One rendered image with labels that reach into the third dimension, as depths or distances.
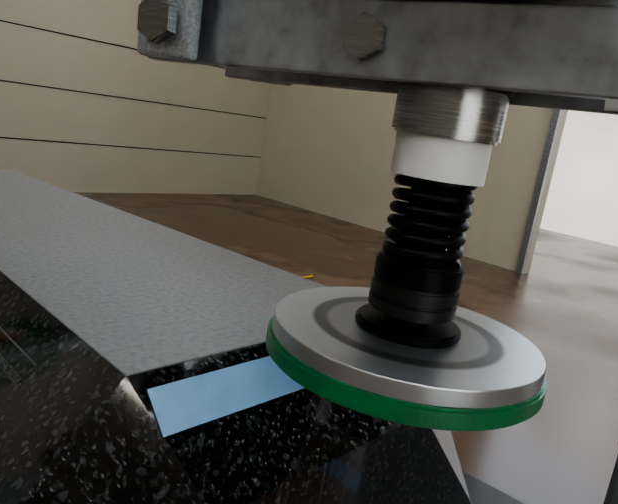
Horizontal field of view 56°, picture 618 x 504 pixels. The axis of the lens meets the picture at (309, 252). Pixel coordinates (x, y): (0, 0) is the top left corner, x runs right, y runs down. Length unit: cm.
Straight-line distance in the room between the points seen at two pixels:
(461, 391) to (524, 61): 20
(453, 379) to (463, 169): 14
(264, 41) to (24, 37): 571
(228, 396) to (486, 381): 21
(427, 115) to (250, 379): 27
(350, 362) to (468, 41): 22
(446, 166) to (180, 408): 27
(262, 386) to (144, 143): 624
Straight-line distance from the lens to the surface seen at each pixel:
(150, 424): 47
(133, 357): 50
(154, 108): 674
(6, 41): 607
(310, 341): 41
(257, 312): 63
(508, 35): 39
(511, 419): 42
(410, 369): 40
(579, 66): 39
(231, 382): 52
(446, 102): 42
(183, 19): 46
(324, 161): 697
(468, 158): 43
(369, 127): 659
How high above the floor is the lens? 107
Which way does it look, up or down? 13 degrees down
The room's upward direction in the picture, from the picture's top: 9 degrees clockwise
